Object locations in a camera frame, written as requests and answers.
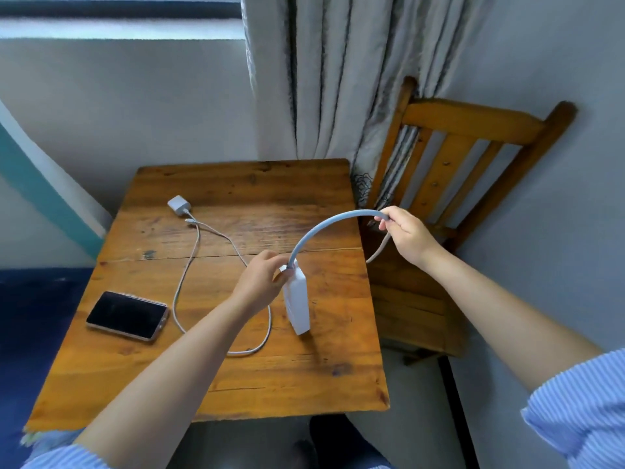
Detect person's left hand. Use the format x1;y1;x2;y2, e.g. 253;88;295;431
229;250;295;319

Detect person's right hand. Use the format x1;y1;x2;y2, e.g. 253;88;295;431
374;206;443;270

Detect white power strip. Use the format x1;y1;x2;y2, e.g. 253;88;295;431
282;261;312;336

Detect thick grey power cord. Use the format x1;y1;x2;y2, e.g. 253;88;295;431
287;209;393;269

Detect person's right forearm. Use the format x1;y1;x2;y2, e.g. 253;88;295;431
420;246;604;392

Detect person's left forearm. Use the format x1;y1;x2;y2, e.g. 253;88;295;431
73;288;267;469

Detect wooden slatted chair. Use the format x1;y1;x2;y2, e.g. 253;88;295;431
364;76;578;365

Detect grey patterned curtain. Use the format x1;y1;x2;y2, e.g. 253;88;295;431
241;0;495;208

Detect black smartphone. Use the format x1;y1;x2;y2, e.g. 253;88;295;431
86;291;171;343

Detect dark trousers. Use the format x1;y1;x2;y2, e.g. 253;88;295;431
288;414;394;469

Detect thin white charging cable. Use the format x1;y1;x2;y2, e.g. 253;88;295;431
171;213;272;357

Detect window frame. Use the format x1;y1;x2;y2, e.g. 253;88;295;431
0;0;246;41

